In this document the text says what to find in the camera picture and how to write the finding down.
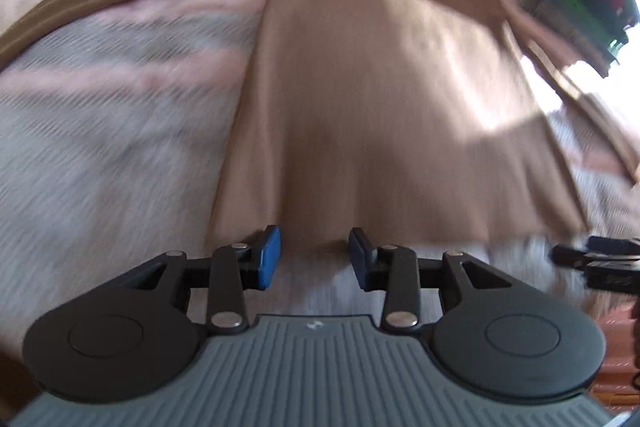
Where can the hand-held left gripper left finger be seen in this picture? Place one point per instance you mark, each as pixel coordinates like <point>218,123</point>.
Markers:
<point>270,257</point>

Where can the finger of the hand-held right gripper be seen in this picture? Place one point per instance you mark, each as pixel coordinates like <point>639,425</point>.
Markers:
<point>567,255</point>

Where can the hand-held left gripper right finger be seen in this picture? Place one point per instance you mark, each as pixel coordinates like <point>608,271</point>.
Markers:
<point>358,257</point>

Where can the brown knit sweater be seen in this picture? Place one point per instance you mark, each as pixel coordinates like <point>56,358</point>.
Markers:
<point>380,107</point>

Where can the pink and grey striped blanket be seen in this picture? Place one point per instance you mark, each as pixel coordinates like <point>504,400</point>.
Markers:
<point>110,117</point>

